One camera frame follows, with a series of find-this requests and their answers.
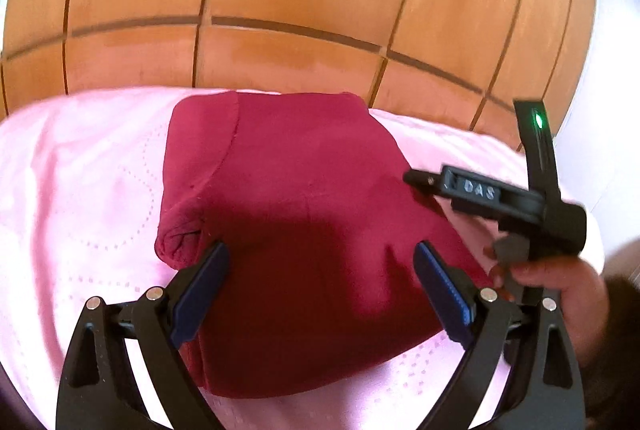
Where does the pink bed sheet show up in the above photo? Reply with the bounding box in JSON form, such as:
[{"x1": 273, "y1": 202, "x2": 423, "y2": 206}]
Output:
[{"x1": 0, "y1": 86, "x2": 606, "y2": 430}]

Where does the person's right forearm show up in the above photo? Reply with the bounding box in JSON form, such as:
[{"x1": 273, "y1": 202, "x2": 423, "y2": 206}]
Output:
[{"x1": 575, "y1": 277, "x2": 640, "y2": 416}]

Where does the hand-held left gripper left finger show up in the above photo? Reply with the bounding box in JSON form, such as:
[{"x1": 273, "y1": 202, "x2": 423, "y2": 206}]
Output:
[{"x1": 56, "y1": 241, "x2": 231, "y2": 430}]

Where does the dark red garment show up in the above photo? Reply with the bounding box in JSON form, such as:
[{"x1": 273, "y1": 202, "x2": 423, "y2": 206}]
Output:
[{"x1": 154, "y1": 90, "x2": 493, "y2": 400}]

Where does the person's right hand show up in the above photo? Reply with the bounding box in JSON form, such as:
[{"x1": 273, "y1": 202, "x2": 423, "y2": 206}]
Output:
[{"x1": 484, "y1": 245, "x2": 609, "y2": 352}]

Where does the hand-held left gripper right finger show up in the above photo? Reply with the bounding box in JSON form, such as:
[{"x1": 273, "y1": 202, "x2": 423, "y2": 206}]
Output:
[{"x1": 414, "y1": 240, "x2": 586, "y2": 430}]

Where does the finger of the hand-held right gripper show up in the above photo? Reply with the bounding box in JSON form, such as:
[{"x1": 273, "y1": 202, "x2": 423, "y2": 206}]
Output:
[{"x1": 404, "y1": 168, "x2": 445, "y2": 197}]

